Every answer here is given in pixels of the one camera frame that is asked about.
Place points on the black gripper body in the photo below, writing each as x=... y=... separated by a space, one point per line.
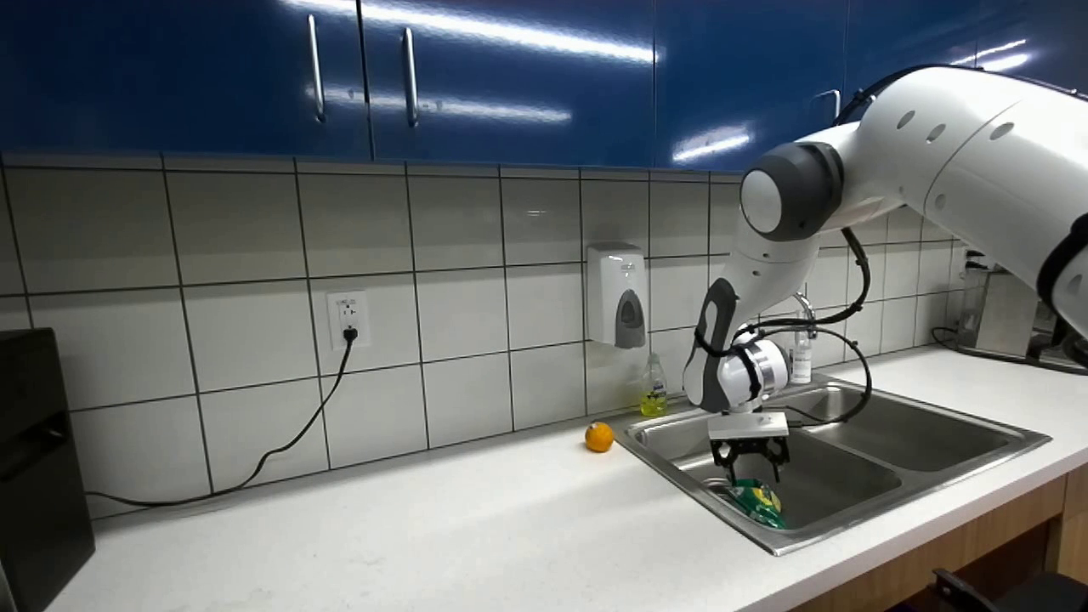
x=752 y=449

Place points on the green snack packet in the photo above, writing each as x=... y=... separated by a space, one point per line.
x=754 y=504

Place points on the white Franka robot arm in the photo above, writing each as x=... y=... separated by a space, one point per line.
x=963 y=147

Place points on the stainless steel double sink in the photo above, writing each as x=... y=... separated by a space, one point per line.
x=886 y=430

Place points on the yellow dish soap bottle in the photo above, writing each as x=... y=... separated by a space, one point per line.
x=649 y=403

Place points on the clear soap bottle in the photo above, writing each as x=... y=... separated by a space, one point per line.
x=804 y=362

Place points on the orange fruit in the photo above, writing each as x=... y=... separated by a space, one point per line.
x=598 y=436

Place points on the wooden base cabinet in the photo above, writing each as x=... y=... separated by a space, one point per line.
x=905 y=561

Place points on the black chair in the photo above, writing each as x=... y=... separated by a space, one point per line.
x=963 y=598

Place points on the silver countertop appliance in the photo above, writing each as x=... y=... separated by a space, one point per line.
x=1003 y=317

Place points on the blue glossy cabinet door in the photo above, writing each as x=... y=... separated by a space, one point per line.
x=1057 y=34
x=146 y=71
x=736 y=71
x=512 y=91
x=929 y=28

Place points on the black coffee maker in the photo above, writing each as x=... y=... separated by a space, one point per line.
x=37 y=479

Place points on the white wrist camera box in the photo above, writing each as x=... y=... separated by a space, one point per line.
x=750 y=428

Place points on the white wall soap dispenser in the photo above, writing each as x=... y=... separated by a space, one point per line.
x=616 y=299

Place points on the white wall power outlet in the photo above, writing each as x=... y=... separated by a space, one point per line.
x=348 y=312

